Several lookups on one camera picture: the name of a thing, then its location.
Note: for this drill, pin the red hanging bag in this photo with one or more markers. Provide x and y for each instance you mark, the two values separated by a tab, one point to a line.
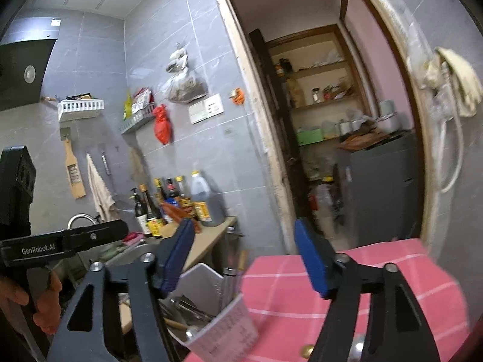
162	127

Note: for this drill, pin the red-cap sauce bottle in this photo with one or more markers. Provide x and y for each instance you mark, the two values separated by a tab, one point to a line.
172	189

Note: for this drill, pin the white plastic utensil basket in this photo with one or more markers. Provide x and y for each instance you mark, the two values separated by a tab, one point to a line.
230	335

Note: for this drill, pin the large vinegar jug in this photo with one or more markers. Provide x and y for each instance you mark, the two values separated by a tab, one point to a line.
207	205

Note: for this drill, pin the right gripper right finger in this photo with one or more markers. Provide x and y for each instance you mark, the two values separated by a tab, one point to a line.
397	328

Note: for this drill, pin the yellow-cap oil bottle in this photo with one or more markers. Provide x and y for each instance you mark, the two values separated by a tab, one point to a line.
184	199

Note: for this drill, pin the yellow-label sauce bottle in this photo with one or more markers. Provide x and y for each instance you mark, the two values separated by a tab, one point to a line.
154	219

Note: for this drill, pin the chrome faucet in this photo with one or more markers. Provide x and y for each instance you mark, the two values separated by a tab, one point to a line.
81	216

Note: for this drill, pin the white wall socket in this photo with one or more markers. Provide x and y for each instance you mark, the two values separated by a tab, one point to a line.
205	109

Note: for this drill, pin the yellow rubber gloves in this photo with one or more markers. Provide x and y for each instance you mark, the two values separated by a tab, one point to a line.
466	85

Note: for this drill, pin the white wall rack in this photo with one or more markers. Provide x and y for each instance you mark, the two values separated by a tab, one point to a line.
69	110

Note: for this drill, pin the green box on shelf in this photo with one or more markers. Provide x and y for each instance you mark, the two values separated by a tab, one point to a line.
309	136

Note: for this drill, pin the wooden cutting board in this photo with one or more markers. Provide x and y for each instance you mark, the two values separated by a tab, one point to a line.
361	142

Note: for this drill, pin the hanging clear plastic bag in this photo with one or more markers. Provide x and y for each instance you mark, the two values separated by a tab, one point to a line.
184	85

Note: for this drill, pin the small gold spoon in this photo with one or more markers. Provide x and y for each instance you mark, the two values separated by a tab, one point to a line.
306	351

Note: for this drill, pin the wooden chopstick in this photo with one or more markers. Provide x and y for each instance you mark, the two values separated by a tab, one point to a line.
175	325

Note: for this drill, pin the large silver spoon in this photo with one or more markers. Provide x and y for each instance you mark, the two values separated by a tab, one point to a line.
356	349

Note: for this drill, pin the grey cabinet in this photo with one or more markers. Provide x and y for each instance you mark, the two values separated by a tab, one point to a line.
380	191

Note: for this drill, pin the white pot on cabinet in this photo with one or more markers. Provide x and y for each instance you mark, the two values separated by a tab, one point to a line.
388	121

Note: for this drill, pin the black range hood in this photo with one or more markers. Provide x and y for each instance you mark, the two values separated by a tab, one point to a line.
25	51

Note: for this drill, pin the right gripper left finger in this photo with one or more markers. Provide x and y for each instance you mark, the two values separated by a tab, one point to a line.
91	329

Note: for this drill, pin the grey corner shelf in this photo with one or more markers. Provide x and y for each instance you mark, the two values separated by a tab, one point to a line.
139	119

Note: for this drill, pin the dark soy sauce bottle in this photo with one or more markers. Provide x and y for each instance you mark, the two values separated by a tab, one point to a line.
141	213

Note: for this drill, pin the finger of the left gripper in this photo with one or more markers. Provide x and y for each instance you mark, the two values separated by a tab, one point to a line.
39	250

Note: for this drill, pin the beige hanging towel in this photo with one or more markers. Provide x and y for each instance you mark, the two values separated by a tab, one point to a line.
102	198

